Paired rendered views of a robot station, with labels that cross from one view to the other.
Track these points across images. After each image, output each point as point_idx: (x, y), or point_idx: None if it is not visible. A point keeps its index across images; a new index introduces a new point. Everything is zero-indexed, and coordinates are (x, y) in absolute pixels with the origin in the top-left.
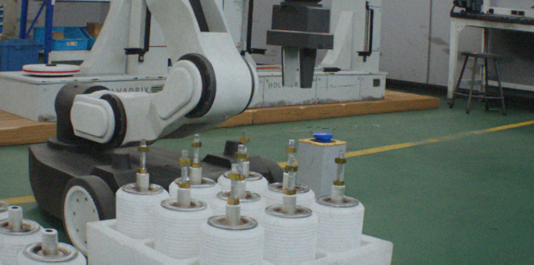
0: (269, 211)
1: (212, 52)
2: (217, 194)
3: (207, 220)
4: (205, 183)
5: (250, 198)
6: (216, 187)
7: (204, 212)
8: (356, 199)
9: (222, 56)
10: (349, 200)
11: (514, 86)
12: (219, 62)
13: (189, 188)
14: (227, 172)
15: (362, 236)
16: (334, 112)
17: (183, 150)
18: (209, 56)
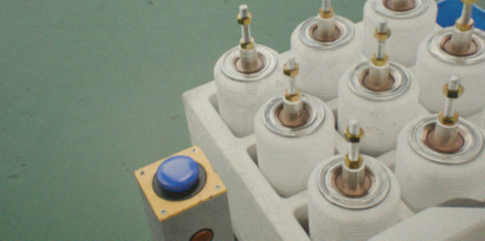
0: (350, 30)
1: (447, 220)
2: (410, 78)
3: (429, 0)
4: (426, 138)
5: (365, 67)
6: (408, 124)
7: (431, 33)
8: (221, 62)
9: (404, 236)
10: (233, 62)
11: None
12: (416, 220)
13: (454, 24)
14: (380, 196)
15: (209, 112)
16: None
17: None
18: (456, 208)
